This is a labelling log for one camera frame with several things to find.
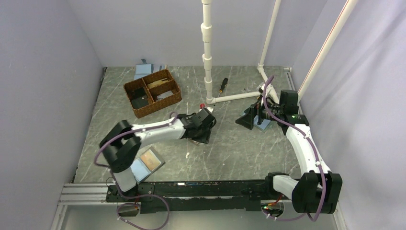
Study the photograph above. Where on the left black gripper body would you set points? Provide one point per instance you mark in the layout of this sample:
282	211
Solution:
203	136

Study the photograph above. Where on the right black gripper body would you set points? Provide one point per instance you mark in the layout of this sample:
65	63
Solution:
264	112

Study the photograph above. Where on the tan blue card holder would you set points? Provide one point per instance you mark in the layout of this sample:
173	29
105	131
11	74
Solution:
194	142

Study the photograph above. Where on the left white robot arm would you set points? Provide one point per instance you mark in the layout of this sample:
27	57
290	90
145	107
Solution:
118	150

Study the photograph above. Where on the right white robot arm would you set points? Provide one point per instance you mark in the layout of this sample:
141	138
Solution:
317	191

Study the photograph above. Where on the blue open card holder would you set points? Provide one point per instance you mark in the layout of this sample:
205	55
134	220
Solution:
263	126

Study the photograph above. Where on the blue orange card holder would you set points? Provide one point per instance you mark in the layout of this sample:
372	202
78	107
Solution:
146	164

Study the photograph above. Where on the tan card in basket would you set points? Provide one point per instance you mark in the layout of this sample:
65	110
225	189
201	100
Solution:
157	83

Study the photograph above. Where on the blue card holder at back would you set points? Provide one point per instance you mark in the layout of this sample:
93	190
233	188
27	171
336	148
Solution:
145	68

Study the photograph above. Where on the black orange screwdriver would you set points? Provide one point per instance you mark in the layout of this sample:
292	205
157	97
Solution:
223	85

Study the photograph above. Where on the brown wicker divided basket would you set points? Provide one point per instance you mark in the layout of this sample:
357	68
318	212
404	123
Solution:
159	97

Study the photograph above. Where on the black item in basket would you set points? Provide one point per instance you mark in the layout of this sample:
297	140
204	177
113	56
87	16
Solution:
139	98

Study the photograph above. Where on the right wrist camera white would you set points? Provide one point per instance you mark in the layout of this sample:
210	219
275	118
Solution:
267	90

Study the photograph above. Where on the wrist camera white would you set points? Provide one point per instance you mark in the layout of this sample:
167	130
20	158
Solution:
267	90
204	107

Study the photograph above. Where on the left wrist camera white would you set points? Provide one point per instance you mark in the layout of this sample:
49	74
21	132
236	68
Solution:
204	107

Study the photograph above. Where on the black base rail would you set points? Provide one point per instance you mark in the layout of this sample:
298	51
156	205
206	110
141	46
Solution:
248	195

